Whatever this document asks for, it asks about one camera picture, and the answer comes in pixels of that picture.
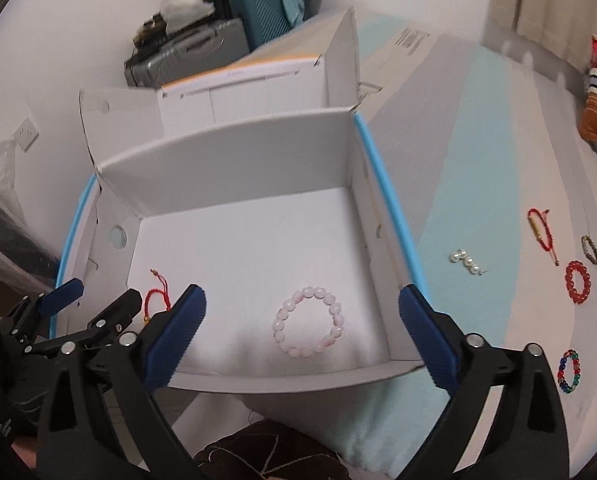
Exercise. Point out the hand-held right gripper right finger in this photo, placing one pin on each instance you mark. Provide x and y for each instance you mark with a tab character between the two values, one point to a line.
428	340

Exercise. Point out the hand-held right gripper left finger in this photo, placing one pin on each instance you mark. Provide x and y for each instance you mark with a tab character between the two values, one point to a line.
176	340

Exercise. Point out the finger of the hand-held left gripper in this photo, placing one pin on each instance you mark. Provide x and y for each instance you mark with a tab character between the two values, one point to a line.
61	297
121	312

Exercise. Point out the pearl jewelry piece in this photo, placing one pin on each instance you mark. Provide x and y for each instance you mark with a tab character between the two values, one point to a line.
471	263

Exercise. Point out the blue and white cardboard box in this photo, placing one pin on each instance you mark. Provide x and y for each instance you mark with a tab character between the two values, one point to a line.
258	240

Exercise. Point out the clear plastic bag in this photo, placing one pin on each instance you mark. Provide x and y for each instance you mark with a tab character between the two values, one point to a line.
3	200

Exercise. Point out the dark patterned cloth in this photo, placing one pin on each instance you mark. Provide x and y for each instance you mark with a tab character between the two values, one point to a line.
268	452

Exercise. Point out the striped bed mattress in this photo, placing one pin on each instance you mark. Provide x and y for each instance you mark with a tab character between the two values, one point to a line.
478	160

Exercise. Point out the black items on grey suitcase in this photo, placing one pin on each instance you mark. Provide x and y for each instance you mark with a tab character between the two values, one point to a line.
152	27

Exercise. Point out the white fluffy item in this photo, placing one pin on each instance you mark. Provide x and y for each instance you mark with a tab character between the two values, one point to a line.
186	6

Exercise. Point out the teal suitcase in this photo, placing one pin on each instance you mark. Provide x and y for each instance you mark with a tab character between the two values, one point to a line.
263	10

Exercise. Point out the light blue cloth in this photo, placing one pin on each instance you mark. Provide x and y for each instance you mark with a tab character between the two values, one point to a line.
291	2

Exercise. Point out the wide beige curtain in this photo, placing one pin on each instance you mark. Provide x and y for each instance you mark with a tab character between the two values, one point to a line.
543	5

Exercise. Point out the white wall socket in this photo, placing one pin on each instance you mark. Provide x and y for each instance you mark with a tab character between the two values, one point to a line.
27	134

